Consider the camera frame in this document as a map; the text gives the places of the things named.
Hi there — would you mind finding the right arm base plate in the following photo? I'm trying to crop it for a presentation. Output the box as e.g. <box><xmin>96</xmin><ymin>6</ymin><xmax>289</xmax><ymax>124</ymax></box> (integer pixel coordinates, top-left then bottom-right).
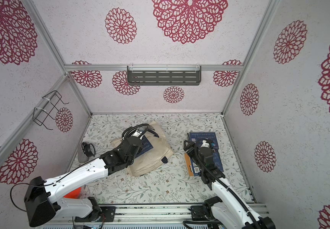
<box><xmin>189</xmin><ymin>204</ymin><xmax>214</xmax><ymax>221</ymax></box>

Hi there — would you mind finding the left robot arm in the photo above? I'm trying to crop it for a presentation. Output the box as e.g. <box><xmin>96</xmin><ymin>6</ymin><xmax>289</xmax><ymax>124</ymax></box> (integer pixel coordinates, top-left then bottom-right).
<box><xmin>24</xmin><ymin>124</ymin><xmax>150</xmax><ymax>227</ymax></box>

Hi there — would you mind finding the black orange spine book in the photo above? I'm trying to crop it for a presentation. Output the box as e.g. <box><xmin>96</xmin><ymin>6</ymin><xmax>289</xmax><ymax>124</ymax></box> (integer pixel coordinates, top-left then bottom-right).
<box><xmin>184</xmin><ymin>153</ymin><xmax>194</xmax><ymax>177</ymax></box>

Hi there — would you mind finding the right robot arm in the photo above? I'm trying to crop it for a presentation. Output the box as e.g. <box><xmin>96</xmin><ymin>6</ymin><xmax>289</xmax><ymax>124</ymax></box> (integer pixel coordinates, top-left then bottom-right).
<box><xmin>183</xmin><ymin>138</ymin><xmax>276</xmax><ymax>229</ymax></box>

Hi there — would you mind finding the red toy figure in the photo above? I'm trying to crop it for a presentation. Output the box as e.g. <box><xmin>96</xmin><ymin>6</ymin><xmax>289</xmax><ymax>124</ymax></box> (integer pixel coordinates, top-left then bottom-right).
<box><xmin>64</xmin><ymin>187</ymin><xmax>81</xmax><ymax>199</ymax></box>

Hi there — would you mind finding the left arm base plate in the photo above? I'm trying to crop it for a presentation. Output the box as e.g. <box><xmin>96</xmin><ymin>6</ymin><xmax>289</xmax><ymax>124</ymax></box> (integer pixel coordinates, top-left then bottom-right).
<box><xmin>73</xmin><ymin>206</ymin><xmax>116</xmax><ymax>223</ymax></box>

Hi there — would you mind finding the aluminium rail frame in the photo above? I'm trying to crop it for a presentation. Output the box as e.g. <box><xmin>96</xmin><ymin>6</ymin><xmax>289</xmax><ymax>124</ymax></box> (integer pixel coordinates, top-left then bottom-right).
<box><xmin>31</xmin><ymin>202</ymin><xmax>273</xmax><ymax>229</ymax></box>

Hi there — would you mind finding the grey slotted wall shelf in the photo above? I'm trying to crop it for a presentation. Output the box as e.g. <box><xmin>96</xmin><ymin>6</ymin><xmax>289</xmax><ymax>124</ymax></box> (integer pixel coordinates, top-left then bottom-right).
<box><xmin>127</xmin><ymin>65</ymin><xmax>202</xmax><ymax>86</ymax></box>

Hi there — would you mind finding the black wire wall rack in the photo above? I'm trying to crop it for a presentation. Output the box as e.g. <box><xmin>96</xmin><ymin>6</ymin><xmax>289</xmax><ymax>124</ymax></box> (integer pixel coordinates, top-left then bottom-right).
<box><xmin>32</xmin><ymin>90</ymin><xmax>69</xmax><ymax>131</ymax></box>

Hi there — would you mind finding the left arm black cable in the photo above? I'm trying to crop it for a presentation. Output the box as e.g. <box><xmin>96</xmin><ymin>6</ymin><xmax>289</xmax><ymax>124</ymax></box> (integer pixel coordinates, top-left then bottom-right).
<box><xmin>10</xmin><ymin>123</ymin><xmax>160</xmax><ymax>212</ymax></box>

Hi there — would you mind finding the cream canvas tote bag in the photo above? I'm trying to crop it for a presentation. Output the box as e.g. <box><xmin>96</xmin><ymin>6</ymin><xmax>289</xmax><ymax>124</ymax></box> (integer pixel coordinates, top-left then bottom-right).
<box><xmin>112</xmin><ymin>121</ymin><xmax>174</xmax><ymax>177</ymax></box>

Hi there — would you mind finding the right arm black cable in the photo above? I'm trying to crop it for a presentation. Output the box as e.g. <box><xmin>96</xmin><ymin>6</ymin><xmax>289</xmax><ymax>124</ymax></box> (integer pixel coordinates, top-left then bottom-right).
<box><xmin>182</xmin><ymin>140</ymin><xmax>261</xmax><ymax>229</ymax></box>

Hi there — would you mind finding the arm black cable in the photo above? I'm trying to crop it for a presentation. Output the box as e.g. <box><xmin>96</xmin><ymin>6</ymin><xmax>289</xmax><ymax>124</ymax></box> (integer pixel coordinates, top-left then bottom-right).
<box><xmin>182</xmin><ymin>140</ymin><xmax>261</xmax><ymax>229</ymax></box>
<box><xmin>10</xmin><ymin>123</ymin><xmax>160</xmax><ymax>212</ymax></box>

